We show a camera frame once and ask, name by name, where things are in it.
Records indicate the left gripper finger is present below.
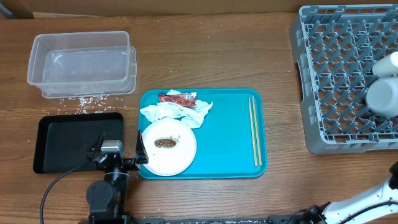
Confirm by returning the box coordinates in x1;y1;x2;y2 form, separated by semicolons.
90;132;106;152
136;130;149;164

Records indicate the large white plate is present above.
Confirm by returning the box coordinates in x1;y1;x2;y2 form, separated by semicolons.
142;118;197;177

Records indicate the crumpled white tissue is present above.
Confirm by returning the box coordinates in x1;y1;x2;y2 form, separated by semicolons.
140;90;213;129

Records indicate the brown food scrap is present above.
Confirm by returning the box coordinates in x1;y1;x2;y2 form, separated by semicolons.
154;136;179;149

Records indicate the red snack wrapper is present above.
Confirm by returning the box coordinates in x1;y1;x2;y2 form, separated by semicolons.
158;92;197;106

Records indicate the black plastic tray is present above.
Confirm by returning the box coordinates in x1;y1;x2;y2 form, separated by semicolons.
33;112;124;174

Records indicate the wooden chopstick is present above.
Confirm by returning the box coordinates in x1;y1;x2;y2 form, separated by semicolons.
248;96;258;167
252;95;262;166

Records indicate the clear plastic bin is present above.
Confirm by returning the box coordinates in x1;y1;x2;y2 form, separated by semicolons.
27;31;137;99

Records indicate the teal serving tray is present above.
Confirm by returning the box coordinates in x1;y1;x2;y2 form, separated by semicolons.
138;88;267;180

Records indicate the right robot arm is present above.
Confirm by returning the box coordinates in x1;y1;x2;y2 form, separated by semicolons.
295;164;397;224

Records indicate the grey shallow bowl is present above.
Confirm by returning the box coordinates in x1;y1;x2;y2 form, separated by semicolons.
366;77;397;118

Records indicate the grey dishwasher rack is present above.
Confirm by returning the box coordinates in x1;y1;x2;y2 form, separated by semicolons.
289;4;397;154

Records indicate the white cup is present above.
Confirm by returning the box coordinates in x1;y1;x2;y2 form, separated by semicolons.
372;52;398;78

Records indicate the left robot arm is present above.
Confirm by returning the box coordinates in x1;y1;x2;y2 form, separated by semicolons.
86;131;149;223

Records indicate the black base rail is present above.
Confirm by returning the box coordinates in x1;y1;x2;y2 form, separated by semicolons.
77;214;299;224

